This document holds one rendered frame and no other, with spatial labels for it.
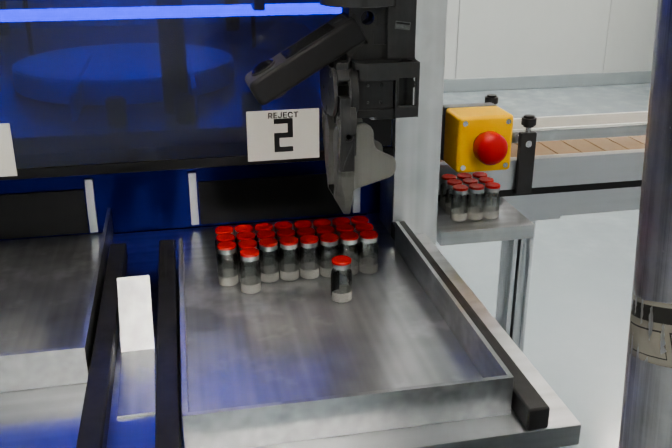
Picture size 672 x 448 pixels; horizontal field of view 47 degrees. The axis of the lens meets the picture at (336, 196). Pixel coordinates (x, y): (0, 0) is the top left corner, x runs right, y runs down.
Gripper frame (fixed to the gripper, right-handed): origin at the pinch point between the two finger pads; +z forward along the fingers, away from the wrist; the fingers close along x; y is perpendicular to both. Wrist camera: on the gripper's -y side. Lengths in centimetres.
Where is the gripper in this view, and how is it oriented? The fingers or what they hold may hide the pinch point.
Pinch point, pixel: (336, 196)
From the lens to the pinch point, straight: 77.0
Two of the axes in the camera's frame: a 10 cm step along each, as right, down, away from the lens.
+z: 0.0, 9.4, 3.4
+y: 9.8, -0.7, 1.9
